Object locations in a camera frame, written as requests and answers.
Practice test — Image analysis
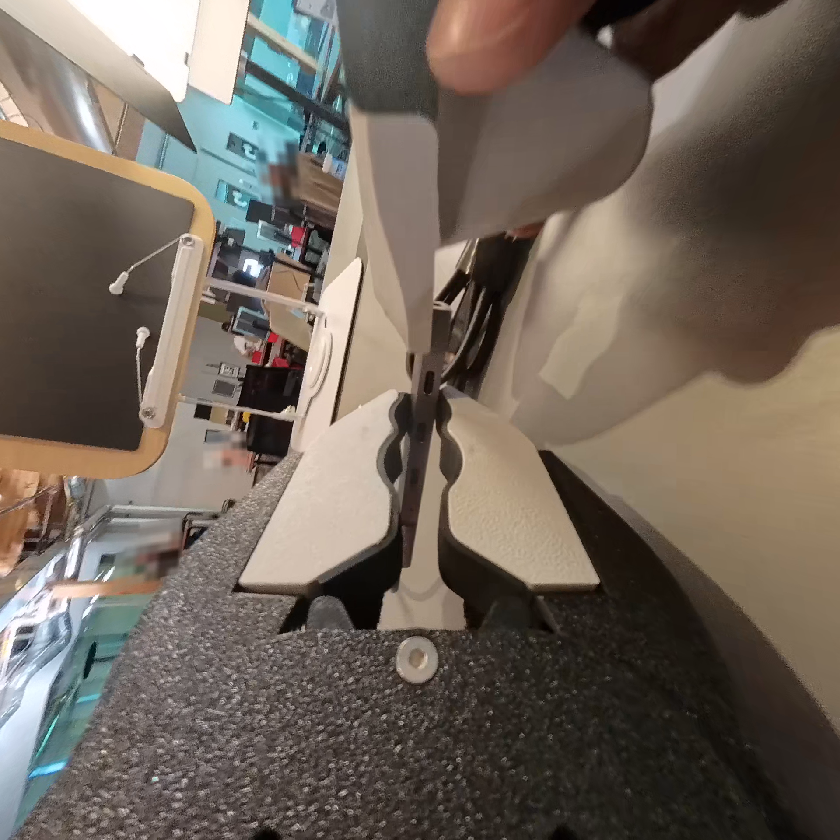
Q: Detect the person's right hand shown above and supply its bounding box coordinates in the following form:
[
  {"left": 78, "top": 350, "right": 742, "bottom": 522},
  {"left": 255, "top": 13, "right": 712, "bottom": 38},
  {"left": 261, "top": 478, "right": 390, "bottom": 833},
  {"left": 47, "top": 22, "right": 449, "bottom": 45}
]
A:
[{"left": 427, "top": 0, "right": 788, "bottom": 93}]

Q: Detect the white ceiling panel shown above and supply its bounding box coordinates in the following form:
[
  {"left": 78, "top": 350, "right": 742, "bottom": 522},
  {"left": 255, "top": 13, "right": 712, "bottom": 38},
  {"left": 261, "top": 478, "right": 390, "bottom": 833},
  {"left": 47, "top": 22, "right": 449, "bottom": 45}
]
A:
[{"left": 0, "top": 0, "right": 250, "bottom": 152}]

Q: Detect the grey usb hub with cable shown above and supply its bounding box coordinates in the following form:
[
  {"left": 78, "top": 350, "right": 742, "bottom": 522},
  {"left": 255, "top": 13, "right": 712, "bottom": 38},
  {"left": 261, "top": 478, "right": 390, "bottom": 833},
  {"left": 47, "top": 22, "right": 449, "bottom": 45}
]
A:
[{"left": 397, "top": 301, "right": 455, "bottom": 571}]

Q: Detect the white stand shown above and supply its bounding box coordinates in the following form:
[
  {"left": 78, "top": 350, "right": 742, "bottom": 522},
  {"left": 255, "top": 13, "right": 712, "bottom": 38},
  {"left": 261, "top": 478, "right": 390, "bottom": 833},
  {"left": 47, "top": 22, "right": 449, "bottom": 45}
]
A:
[{"left": 108, "top": 233, "right": 365, "bottom": 454}]

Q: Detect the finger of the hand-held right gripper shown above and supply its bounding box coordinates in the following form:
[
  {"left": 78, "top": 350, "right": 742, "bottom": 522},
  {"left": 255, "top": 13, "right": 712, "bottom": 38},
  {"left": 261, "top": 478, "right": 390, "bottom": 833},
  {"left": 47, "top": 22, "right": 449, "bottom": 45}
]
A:
[
  {"left": 436, "top": 26, "right": 654, "bottom": 240},
  {"left": 348, "top": 98, "right": 441, "bottom": 355}
]

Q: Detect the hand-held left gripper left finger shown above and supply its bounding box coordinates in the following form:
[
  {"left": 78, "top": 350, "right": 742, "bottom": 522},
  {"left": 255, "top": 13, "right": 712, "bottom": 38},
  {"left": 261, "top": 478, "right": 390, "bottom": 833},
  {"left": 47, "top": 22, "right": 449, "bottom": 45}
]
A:
[{"left": 236, "top": 388, "right": 404, "bottom": 630}]

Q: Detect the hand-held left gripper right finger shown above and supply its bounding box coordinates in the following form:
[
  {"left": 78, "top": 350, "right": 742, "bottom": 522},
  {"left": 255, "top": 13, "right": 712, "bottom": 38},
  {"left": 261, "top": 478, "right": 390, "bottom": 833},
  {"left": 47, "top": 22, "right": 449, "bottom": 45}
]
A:
[{"left": 437, "top": 387, "right": 602, "bottom": 621}]

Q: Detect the wooden rimmed black board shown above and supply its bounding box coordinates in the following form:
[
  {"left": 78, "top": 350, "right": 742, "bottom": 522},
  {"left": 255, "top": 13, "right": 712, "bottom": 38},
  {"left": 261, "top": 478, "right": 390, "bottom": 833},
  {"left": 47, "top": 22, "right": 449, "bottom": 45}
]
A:
[{"left": 0, "top": 121, "right": 217, "bottom": 480}]

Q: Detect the black cabinet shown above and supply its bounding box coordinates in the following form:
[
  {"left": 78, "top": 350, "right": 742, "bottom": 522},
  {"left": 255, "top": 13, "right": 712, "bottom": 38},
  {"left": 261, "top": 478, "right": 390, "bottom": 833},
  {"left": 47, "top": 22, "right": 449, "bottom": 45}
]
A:
[{"left": 239, "top": 364, "right": 306, "bottom": 454}]

